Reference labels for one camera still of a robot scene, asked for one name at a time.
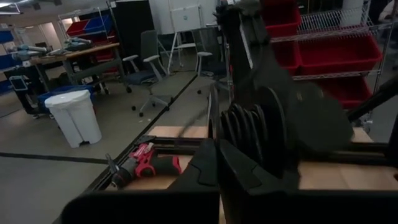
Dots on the mesh office chair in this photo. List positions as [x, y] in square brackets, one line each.
[208, 46]

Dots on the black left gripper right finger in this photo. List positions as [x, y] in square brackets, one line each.
[248, 196]

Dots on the blue storage bin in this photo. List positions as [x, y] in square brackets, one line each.
[7, 61]
[6, 36]

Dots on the blue shelf bin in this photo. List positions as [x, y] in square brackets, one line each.
[99, 25]

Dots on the grey office chair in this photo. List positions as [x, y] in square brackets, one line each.
[149, 43]

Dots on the red shelf bin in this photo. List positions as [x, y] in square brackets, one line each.
[76, 28]

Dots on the teal grey device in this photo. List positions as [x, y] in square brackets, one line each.
[77, 43]
[28, 51]

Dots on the red plastic storage bin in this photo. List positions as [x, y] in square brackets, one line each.
[342, 90]
[339, 54]
[281, 18]
[286, 57]

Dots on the white trash bin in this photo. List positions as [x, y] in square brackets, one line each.
[74, 118]

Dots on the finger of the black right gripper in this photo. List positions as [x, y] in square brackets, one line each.
[264, 79]
[244, 77]

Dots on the white easel board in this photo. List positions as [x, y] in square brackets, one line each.
[186, 18]

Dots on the white framed tablet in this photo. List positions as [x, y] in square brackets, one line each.
[18, 83]

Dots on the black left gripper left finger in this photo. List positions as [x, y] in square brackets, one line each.
[192, 193]

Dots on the black cabinet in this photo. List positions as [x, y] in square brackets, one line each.
[133, 25]

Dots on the wooden work table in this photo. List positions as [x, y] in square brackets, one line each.
[77, 53]

